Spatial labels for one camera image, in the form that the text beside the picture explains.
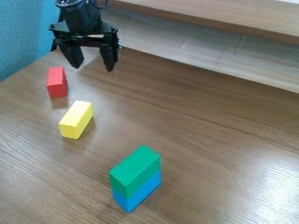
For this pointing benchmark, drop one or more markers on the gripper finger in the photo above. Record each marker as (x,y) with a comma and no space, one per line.
(108,57)
(72,55)

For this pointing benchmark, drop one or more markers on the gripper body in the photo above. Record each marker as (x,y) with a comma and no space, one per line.
(83,35)

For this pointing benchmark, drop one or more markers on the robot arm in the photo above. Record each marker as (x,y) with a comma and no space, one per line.
(78,13)

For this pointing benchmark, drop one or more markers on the red block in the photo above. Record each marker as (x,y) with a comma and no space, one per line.
(56,81)

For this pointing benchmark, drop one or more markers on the yellow block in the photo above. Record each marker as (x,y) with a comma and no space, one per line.
(76,119)

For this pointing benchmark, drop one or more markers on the green block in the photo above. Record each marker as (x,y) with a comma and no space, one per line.
(134,172)

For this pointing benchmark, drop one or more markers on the blue block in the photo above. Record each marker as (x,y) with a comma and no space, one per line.
(137,192)

